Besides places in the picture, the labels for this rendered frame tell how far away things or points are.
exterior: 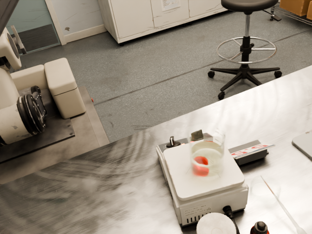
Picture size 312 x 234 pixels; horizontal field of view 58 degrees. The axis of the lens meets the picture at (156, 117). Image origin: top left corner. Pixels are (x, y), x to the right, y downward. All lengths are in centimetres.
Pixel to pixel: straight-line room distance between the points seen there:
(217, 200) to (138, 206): 17
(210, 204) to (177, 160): 10
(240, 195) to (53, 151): 102
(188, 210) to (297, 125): 37
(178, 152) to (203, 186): 9
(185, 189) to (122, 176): 20
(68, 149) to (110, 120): 73
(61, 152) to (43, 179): 65
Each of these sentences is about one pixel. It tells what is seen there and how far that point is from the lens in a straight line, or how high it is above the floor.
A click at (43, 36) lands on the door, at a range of 345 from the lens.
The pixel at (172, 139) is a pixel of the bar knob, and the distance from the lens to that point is 60.
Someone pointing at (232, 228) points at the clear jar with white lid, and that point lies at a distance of 47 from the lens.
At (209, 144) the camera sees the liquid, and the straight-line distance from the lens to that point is 51.
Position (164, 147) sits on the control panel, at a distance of 62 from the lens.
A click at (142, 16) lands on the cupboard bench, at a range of 300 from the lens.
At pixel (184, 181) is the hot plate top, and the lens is 50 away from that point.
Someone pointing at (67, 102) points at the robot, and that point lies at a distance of 148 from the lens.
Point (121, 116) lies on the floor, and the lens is 205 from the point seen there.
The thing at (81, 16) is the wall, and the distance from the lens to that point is 345.
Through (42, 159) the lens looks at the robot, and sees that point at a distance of 138.
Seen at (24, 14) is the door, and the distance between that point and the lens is 338.
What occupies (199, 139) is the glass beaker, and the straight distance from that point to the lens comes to 51.
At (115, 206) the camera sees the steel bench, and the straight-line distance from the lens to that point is 61.
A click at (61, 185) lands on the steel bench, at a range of 69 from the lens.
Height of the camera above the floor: 124
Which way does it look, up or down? 39 degrees down
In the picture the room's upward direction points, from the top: 10 degrees counter-clockwise
